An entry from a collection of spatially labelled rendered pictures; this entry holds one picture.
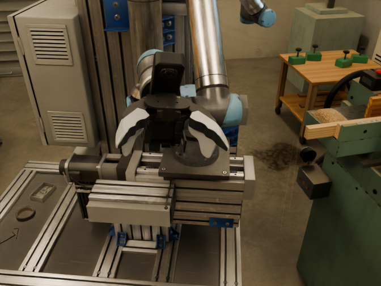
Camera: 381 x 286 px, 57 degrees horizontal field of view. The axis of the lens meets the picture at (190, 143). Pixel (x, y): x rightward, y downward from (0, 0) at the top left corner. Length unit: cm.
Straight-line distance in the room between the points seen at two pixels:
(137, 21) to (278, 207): 157
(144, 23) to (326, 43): 278
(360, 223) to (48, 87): 117
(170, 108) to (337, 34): 313
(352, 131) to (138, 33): 70
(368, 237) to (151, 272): 86
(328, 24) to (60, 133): 271
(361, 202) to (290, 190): 105
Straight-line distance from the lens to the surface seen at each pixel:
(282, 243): 203
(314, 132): 115
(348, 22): 362
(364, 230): 139
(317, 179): 147
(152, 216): 113
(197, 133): 55
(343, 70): 283
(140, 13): 93
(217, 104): 77
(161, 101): 56
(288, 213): 220
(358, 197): 137
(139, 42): 96
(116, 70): 122
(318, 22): 346
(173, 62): 52
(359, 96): 147
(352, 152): 124
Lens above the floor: 150
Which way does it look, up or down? 33 degrees down
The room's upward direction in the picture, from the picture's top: straight up
